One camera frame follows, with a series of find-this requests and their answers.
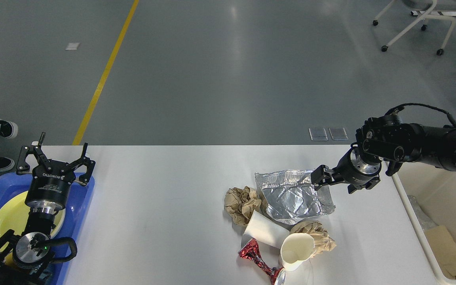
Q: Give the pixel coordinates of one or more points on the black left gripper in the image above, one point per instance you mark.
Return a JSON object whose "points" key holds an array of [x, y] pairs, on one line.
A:
{"points": [[50, 188]]}

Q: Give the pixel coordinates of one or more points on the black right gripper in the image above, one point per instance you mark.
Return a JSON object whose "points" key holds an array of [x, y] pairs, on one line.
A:
{"points": [[351, 170]]}

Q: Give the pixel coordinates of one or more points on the yellow plastic plate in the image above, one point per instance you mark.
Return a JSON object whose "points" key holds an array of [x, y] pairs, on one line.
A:
{"points": [[13, 216]]}

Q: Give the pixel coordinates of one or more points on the brown paper bag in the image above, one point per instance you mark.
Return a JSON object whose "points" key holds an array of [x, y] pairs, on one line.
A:
{"points": [[444, 249]]}

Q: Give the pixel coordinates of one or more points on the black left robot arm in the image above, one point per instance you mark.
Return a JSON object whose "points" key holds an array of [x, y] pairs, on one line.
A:
{"points": [[36, 234]]}

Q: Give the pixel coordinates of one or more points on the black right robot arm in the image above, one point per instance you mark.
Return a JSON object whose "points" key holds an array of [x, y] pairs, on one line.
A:
{"points": [[388, 138]]}

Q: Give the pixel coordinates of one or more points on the white plate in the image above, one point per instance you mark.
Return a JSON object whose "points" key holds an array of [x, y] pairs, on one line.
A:
{"points": [[59, 219]]}

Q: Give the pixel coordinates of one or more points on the blue plastic tray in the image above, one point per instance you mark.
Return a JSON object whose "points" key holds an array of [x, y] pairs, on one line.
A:
{"points": [[79, 199]]}

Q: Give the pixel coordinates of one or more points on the black white sneaker far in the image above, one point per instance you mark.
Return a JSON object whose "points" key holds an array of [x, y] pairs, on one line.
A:
{"points": [[8, 129]]}

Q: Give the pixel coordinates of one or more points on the crushed white paper cup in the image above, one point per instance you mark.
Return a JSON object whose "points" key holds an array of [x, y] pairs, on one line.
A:
{"points": [[295, 250]]}

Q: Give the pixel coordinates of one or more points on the white paper cup lying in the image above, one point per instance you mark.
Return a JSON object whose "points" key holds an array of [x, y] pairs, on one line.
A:
{"points": [[264, 230]]}

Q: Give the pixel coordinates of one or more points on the crumpled brown paper ball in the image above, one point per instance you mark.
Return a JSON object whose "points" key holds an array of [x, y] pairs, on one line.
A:
{"points": [[240, 204]]}

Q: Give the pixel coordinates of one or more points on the red foil wrapper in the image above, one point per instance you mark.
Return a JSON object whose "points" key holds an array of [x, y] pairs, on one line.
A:
{"points": [[251, 251]]}

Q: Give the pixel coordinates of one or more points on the beige plastic bin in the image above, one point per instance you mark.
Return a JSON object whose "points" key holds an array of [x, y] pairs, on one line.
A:
{"points": [[435, 193]]}

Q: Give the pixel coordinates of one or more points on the white rolling chair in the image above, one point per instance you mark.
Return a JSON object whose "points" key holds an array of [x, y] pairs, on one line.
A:
{"points": [[428, 10]]}

